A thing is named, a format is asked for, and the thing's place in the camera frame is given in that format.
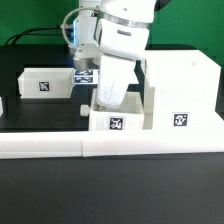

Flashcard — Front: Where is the white drawer box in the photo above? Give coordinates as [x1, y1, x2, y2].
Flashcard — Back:
[18, 68, 75, 99]
[80, 88, 144, 131]

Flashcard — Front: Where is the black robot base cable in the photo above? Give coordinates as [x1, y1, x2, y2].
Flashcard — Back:
[4, 23, 75, 46]

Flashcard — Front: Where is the white fence segment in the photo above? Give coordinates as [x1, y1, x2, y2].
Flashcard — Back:
[0, 132, 83, 159]
[82, 128, 224, 157]

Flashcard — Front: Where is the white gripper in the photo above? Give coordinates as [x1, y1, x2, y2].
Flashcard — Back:
[96, 54, 136, 109]

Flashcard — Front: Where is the white rear drawer box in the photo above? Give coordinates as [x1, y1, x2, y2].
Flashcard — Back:
[18, 68, 75, 99]

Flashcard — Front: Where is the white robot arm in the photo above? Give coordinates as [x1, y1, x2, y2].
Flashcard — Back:
[61, 0, 171, 108]

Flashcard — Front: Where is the white drawer cabinet frame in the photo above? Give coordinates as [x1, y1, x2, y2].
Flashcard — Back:
[143, 50, 224, 132]

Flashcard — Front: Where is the white front fence left segment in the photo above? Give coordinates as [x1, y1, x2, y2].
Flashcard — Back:
[0, 132, 83, 159]

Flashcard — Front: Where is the white marker tag sheet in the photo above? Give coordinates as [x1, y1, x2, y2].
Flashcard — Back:
[74, 69, 99, 85]

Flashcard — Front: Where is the white front fence right segment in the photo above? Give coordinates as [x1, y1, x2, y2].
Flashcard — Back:
[82, 128, 224, 157]

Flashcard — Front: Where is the white front drawer box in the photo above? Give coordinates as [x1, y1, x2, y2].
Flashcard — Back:
[80, 88, 144, 131]

